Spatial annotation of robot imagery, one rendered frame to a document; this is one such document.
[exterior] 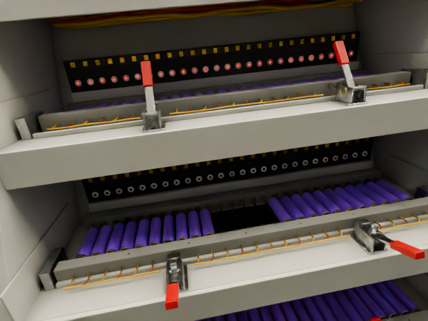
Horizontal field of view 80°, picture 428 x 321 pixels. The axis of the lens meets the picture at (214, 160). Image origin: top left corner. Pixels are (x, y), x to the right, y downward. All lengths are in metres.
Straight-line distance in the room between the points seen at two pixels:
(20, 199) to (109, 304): 0.17
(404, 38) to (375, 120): 0.21
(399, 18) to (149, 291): 0.58
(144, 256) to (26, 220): 0.16
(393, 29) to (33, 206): 0.64
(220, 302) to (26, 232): 0.26
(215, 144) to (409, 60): 0.37
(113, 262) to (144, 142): 0.17
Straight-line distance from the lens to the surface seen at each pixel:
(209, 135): 0.31
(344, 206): 0.47
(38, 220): 0.44
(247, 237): 0.38
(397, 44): 0.59
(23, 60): 0.49
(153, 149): 0.32
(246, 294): 0.36
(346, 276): 0.41
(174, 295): 0.29
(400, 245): 0.38
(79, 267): 0.40
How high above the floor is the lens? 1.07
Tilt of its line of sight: 1 degrees down
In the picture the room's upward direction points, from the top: 8 degrees counter-clockwise
